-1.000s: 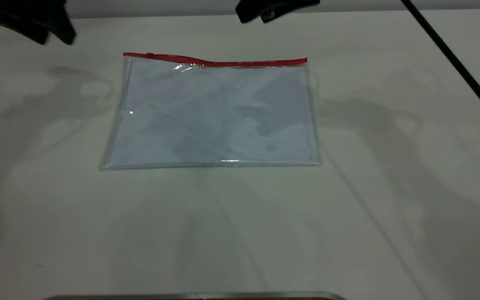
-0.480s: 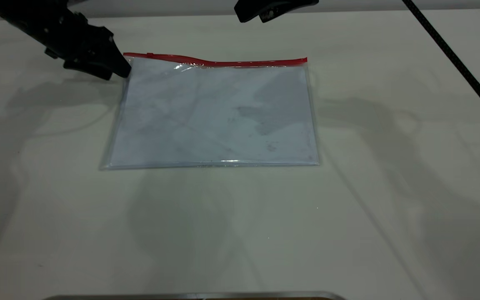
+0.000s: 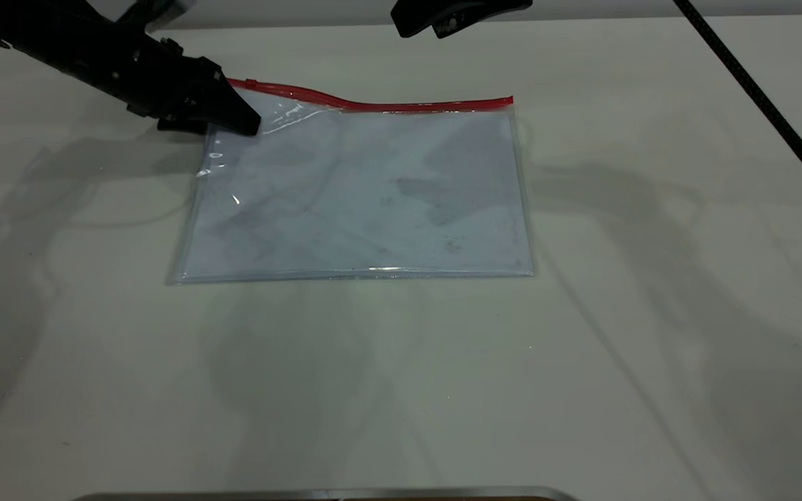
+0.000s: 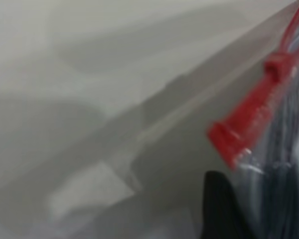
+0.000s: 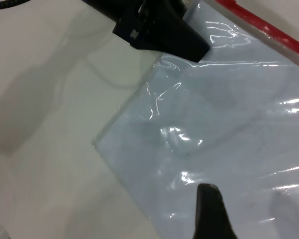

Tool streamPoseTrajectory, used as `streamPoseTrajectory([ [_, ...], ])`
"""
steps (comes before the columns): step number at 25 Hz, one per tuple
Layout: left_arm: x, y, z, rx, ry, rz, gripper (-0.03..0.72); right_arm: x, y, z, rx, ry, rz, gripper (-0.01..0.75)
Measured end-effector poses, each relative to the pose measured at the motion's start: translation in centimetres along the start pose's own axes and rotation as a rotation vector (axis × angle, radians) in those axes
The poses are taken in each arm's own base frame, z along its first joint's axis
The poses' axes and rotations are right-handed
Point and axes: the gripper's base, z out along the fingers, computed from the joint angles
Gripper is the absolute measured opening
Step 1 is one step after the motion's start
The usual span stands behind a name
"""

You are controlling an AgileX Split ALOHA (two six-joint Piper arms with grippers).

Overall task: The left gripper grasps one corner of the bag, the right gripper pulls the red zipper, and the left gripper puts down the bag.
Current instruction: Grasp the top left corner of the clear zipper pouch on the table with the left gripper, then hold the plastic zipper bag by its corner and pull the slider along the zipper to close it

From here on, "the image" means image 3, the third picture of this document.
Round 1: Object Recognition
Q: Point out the black braided cable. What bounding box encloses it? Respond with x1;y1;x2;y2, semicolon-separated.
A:
673;0;802;218

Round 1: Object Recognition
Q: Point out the silver metal bar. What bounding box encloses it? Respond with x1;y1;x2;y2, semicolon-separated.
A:
70;486;579;501

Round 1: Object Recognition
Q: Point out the clear zip bag red zipper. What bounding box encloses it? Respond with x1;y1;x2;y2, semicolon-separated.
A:
166;78;535;285

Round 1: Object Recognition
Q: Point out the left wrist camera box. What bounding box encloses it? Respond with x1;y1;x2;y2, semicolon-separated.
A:
117;0;193;34

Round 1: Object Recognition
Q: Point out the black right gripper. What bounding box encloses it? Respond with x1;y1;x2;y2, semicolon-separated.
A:
390;0;534;40

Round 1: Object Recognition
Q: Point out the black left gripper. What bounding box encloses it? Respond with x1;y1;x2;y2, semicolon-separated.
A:
121;38;263;137

